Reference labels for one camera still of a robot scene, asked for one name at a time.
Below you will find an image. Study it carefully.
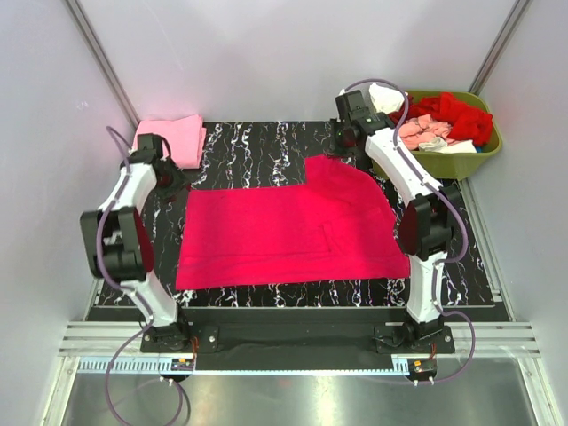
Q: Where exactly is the folded pink t shirt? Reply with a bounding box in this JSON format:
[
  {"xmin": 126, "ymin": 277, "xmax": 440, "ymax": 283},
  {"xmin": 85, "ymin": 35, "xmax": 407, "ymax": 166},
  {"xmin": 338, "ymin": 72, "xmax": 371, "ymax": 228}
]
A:
[{"xmin": 132, "ymin": 114, "xmax": 206, "ymax": 170}]

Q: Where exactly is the aluminium frame rail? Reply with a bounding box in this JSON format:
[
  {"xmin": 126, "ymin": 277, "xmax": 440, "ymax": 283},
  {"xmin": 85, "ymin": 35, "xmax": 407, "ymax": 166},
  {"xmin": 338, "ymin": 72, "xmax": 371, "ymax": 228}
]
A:
[{"xmin": 58, "ymin": 321, "xmax": 540, "ymax": 358}]

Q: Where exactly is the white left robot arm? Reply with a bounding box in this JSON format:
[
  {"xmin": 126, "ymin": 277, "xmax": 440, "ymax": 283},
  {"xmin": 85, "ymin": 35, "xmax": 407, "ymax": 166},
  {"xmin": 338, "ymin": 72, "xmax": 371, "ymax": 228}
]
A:
[{"xmin": 80, "ymin": 159, "xmax": 192, "ymax": 351}]

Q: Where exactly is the dark red garment in basket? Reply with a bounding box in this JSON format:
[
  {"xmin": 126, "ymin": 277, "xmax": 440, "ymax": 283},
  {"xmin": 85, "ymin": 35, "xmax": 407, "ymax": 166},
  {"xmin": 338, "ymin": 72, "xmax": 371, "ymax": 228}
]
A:
[{"xmin": 389, "ymin": 106, "xmax": 413, "ymax": 126}]

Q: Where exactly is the olive green plastic basket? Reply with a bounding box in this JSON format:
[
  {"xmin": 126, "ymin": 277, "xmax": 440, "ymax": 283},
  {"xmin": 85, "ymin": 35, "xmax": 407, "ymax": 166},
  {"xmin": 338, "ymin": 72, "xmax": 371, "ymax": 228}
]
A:
[{"xmin": 371, "ymin": 90, "xmax": 503, "ymax": 181}]

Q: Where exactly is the white cloth in basket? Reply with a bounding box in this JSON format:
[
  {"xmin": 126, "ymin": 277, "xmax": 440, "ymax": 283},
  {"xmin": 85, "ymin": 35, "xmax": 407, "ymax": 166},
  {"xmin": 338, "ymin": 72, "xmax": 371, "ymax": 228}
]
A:
[{"xmin": 368, "ymin": 83, "xmax": 405, "ymax": 114}]

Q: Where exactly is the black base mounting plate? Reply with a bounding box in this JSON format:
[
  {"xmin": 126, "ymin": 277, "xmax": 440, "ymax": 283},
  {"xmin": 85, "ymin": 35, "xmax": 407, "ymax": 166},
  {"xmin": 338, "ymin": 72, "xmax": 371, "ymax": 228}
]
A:
[{"xmin": 139, "ymin": 305, "xmax": 455, "ymax": 372}]

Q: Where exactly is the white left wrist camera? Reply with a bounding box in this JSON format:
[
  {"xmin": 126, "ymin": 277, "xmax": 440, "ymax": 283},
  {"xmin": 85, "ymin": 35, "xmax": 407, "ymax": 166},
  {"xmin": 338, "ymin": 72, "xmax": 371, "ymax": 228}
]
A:
[{"xmin": 129, "ymin": 133, "xmax": 171, "ymax": 164}]

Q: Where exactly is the peach garment in basket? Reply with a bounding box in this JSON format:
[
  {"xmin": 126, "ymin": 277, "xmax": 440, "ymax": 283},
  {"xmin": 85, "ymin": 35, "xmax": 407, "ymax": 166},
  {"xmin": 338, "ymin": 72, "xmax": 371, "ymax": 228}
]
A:
[{"xmin": 398, "ymin": 114, "xmax": 454, "ymax": 151}]

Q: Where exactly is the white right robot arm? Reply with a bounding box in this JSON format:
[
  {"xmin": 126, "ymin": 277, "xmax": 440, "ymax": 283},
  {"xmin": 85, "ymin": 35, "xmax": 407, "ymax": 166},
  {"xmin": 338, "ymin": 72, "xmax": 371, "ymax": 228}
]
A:
[{"xmin": 330, "ymin": 116, "xmax": 465, "ymax": 352}]

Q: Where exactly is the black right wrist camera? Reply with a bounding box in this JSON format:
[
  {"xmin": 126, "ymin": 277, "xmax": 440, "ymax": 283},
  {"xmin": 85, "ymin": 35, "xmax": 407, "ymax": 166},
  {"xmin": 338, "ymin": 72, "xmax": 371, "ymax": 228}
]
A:
[{"xmin": 335, "ymin": 90, "xmax": 394, "ymax": 133}]

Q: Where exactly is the magenta t shirt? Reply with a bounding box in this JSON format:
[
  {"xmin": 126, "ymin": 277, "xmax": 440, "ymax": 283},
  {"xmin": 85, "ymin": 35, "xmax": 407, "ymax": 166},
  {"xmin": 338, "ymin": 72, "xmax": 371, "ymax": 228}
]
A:
[{"xmin": 176, "ymin": 155, "xmax": 410, "ymax": 290}]

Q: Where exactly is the aluminium corner post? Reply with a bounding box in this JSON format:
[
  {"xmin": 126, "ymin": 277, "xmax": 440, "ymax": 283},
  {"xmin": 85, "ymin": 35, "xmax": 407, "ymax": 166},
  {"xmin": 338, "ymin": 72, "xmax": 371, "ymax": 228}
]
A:
[
  {"xmin": 62, "ymin": 0, "xmax": 139, "ymax": 129},
  {"xmin": 469, "ymin": 0, "xmax": 533, "ymax": 96}
]

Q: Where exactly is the black marbled table mat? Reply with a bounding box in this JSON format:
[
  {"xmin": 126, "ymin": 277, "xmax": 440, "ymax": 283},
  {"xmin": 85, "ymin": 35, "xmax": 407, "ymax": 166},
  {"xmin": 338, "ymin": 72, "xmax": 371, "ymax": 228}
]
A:
[{"xmin": 86, "ymin": 120, "xmax": 516, "ymax": 321}]

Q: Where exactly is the left aluminium corner post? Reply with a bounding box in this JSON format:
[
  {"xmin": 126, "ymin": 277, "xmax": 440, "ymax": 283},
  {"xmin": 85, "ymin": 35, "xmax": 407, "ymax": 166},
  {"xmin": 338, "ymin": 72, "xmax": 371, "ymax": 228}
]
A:
[{"xmin": 62, "ymin": 0, "xmax": 139, "ymax": 129}]

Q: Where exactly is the right aluminium corner post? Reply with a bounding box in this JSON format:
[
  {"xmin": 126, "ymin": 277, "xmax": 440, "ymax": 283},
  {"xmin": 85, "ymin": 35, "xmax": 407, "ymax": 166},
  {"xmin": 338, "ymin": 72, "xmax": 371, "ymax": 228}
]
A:
[{"xmin": 469, "ymin": 0, "xmax": 533, "ymax": 96}]

